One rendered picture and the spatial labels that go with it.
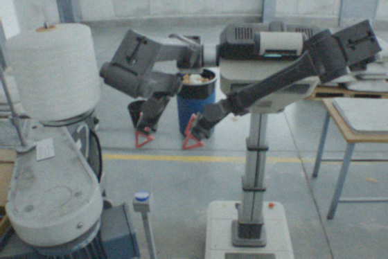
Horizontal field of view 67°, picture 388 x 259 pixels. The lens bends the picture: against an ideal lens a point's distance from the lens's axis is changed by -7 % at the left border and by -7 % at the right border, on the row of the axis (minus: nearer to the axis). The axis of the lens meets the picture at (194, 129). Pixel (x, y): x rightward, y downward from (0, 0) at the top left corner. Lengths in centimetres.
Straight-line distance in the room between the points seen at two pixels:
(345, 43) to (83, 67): 53
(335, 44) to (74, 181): 61
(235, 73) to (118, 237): 72
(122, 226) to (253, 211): 121
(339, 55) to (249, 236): 142
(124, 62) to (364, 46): 50
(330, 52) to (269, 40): 31
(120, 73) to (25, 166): 29
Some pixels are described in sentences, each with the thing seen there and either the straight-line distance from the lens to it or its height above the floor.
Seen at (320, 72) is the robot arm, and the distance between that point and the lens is 75.
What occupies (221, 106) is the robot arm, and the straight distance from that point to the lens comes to 94.
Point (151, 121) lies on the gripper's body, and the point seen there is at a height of 128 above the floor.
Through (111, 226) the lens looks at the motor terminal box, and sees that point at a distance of 70.
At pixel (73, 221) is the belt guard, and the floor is 140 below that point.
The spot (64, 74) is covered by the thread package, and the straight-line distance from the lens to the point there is 59.
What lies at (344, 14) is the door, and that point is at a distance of 941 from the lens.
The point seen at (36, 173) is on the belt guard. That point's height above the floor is 142.
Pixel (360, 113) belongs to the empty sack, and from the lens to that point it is 242.
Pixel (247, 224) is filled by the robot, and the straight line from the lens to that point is 186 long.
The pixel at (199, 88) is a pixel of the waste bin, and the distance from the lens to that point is 305.
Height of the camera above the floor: 180
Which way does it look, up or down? 31 degrees down
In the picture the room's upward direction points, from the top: 2 degrees counter-clockwise
